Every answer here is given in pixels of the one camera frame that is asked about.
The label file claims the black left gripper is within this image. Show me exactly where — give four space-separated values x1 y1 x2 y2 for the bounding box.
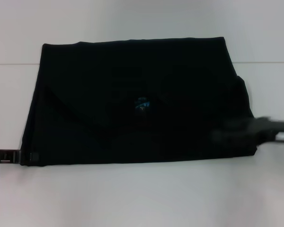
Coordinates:
0 149 40 164

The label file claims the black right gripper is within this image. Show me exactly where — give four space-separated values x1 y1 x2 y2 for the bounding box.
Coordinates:
211 116 284 144

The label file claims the black t-shirt with FREE print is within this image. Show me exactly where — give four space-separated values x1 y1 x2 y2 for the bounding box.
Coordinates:
20 36 260 168

